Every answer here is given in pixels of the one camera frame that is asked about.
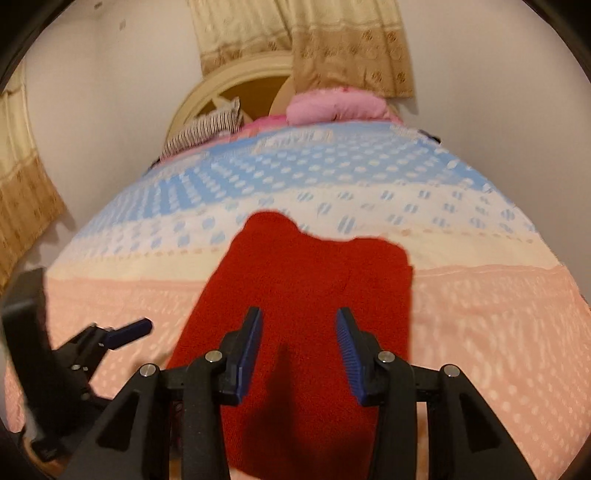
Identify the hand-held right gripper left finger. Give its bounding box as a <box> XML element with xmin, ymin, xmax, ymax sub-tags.
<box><xmin>60</xmin><ymin>306</ymin><xmax>263</xmax><ymax>480</ymax></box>

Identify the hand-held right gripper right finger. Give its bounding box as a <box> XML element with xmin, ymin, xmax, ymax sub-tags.
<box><xmin>335</xmin><ymin>307</ymin><xmax>536</xmax><ymax>480</ymax></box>

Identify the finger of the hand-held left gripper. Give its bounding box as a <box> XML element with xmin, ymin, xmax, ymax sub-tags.
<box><xmin>54</xmin><ymin>318</ymin><xmax>153</xmax><ymax>398</ymax></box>

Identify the red knit garment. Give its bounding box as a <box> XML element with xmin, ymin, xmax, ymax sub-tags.
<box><xmin>166</xmin><ymin>210</ymin><xmax>414</xmax><ymax>478</ymax></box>

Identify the pink and blue dotted blanket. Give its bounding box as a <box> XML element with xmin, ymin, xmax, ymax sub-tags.
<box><xmin>0</xmin><ymin>121</ymin><xmax>591</xmax><ymax>480</ymax></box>

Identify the beige floral curtain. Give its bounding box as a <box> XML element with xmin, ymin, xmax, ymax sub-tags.
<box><xmin>187</xmin><ymin>0</ymin><xmax>415</xmax><ymax>99</ymax></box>
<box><xmin>0</xmin><ymin>69</ymin><xmax>65</xmax><ymax>289</ymax></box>

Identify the striped pillow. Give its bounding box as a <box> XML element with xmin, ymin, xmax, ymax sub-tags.
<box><xmin>161</xmin><ymin>97</ymin><xmax>243</xmax><ymax>158</ymax></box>

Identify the pink bedsheet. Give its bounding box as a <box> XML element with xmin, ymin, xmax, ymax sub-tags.
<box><xmin>231</xmin><ymin>115</ymin><xmax>289</xmax><ymax>137</ymax></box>

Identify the cream wooden headboard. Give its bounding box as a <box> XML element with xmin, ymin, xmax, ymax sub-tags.
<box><xmin>165</xmin><ymin>51</ymin><xmax>301</xmax><ymax>153</ymax></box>

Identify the pink pillow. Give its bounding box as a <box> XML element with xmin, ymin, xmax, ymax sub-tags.
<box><xmin>285</xmin><ymin>87</ymin><xmax>403</xmax><ymax>125</ymax></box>

